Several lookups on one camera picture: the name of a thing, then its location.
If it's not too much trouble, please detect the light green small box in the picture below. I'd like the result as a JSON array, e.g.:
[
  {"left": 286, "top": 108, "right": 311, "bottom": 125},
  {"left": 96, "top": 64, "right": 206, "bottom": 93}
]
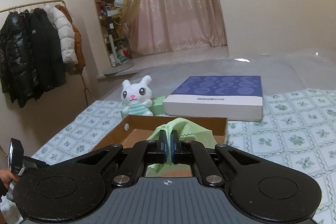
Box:
[{"left": 149, "top": 96, "right": 166, "bottom": 116}]

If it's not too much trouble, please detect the covered standing fan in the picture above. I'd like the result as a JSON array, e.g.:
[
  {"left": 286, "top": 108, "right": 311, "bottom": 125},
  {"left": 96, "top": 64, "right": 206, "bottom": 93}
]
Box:
[{"left": 103, "top": 0, "right": 141, "bottom": 76}]

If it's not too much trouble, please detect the green microfiber cloth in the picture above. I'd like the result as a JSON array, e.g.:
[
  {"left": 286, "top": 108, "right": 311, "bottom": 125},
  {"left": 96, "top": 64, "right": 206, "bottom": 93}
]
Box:
[{"left": 146, "top": 118, "right": 217, "bottom": 177}]

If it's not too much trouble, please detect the shiny black puffer jacket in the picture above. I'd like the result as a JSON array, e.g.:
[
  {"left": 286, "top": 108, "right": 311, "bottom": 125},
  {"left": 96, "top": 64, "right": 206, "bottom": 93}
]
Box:
[{"left": 1, "top": 12, "right": 33, "bottom": 108}]

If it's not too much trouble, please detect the white puffer jacket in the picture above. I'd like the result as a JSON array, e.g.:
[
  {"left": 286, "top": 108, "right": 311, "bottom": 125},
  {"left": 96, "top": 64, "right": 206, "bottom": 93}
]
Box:
[{"left": 43, "top": 5, "right": 77, "bottom": 64}]

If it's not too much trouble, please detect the green patterned bed sheet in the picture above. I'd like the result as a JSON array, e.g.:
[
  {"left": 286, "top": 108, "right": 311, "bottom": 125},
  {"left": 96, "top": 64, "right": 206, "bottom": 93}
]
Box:
[{"left": 34, "top": 89, "right": 335, "bottom": 223}]

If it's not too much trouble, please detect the matte black jacket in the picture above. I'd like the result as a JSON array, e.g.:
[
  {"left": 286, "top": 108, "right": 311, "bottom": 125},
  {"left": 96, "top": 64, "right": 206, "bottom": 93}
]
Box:
[{"left": 24, "top": 8, "right": 66, "bottom": 99}]

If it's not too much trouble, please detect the wooden bookshelf with books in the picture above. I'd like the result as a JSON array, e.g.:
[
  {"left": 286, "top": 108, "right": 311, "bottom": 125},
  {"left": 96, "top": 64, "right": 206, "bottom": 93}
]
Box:
[{"left": 94, "top": 0, "right": 123, "bottom": 67}]

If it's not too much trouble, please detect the brown cardboard box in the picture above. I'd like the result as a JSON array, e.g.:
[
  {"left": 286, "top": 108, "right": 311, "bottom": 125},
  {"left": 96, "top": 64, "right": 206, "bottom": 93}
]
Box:
[{"left": 88, "top": 115, "right": 227, "bottom": 188}]

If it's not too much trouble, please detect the person's left hand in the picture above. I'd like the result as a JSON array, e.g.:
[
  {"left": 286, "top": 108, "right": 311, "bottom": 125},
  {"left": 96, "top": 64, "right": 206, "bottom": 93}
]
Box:
[{"left": 0, "top": 169, "right": 20, "bottom": 196}]

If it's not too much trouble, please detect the white bunny plush toy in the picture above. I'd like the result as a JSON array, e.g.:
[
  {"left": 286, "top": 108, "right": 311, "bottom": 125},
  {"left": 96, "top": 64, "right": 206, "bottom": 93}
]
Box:
[{"left": 121, "top": 75, "right": 154, "bottom": 116}]

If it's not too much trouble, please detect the blue and white flat box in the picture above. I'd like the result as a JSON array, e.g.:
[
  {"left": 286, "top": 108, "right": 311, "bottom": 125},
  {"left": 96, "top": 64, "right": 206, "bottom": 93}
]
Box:
[{"left": 163, "top": 76, "right": 263, "bottom": 122}]

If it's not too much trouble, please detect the brown jacket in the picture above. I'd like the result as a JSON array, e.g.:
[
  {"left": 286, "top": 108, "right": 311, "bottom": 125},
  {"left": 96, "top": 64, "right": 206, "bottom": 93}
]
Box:
[{"left": 55, "top": 5, "right": 86, "bottom": 75}]

